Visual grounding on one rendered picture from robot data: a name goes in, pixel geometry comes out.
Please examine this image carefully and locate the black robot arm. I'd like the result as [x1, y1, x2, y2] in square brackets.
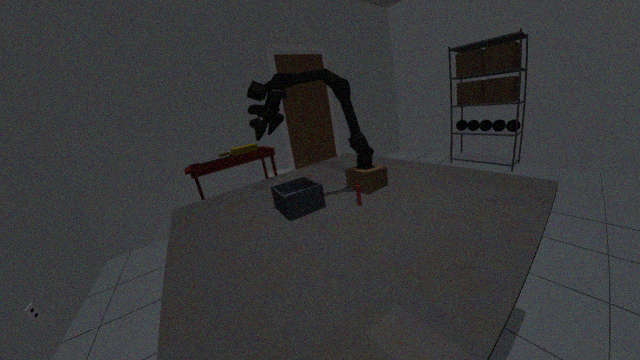
[247, 69, 375, 170]

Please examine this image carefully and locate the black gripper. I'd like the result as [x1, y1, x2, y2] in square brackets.
[249, 104, 284, 141]

